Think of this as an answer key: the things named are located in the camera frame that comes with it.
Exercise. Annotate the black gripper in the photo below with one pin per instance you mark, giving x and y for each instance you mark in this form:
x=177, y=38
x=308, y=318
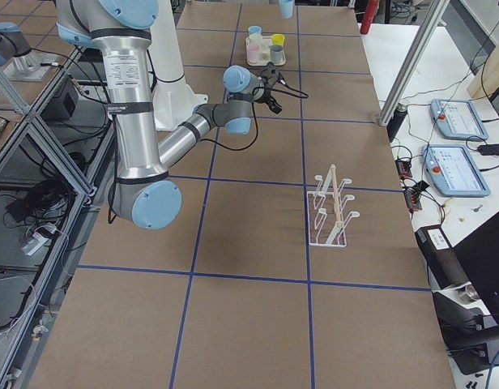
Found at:
x=266, y=96

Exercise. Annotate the grey plastic cup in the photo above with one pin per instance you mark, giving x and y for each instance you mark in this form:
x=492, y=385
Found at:
x=277, y=54

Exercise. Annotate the yellow plastic cup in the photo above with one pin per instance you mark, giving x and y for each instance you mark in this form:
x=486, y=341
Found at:
x=278, y=39

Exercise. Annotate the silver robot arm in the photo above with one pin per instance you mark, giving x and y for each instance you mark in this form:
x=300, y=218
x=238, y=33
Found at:
x=13, y=44
x=121, y=30

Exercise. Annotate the pink plastic cup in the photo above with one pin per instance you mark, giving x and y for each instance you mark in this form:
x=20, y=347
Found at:
x=253, y=54

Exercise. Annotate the cream white plastic cup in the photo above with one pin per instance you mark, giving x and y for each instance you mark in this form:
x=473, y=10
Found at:
x=255, y=38

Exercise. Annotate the light blue plastic cup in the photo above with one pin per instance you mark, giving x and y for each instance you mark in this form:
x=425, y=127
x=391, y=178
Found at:
x=254, y=29

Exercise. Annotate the cream plastic tray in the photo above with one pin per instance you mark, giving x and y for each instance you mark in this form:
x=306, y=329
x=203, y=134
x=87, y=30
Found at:
x=265, y=51

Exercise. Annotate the black water bottle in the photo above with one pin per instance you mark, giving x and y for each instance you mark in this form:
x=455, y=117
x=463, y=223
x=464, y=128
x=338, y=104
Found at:
x=396, y=121

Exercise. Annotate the red bottle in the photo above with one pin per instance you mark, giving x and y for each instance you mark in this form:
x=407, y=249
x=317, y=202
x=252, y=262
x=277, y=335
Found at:
x=370, y=12

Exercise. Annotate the far teach pendant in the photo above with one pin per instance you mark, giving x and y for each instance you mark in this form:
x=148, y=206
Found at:
x=457, y=119

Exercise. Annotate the teach pendant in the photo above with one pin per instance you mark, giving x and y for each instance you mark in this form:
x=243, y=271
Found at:
x=453, y=172
x=457, y=119

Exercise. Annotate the near teach pendant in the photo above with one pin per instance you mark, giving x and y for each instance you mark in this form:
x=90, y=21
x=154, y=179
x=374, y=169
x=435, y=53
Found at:
x=453, y=172

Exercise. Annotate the black label box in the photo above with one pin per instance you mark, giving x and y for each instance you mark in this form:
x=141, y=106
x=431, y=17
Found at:
x=442, y=265

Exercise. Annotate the black monitor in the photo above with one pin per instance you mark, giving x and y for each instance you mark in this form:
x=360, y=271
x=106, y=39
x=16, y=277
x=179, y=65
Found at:
x=478, y=254

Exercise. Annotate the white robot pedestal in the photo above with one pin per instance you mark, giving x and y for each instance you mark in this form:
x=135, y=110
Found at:
x=173, y=99

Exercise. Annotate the white wire cup rack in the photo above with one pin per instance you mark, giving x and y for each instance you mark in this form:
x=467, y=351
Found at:
x=328, y=217

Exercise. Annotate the aluminium frame post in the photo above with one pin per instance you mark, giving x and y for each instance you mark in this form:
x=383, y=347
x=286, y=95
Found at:
x=414, y=54

